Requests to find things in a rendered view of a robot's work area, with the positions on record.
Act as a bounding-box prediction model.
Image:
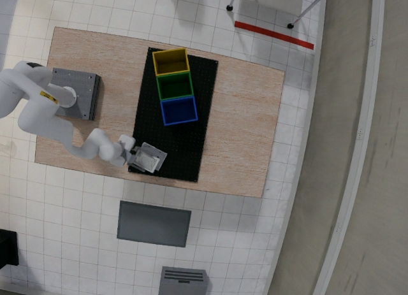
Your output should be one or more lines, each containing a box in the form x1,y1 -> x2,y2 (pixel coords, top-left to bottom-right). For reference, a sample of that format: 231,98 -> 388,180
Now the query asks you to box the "green open-top bin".
156,71 -> 194,101

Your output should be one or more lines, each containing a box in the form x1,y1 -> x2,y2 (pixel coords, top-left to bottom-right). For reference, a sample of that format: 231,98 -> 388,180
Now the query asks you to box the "yellow open-top bin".
152,48 -> 190,76

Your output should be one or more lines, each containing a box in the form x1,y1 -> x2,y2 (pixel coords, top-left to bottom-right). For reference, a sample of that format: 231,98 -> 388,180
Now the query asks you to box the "blue bin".
160,96 -> 198,126

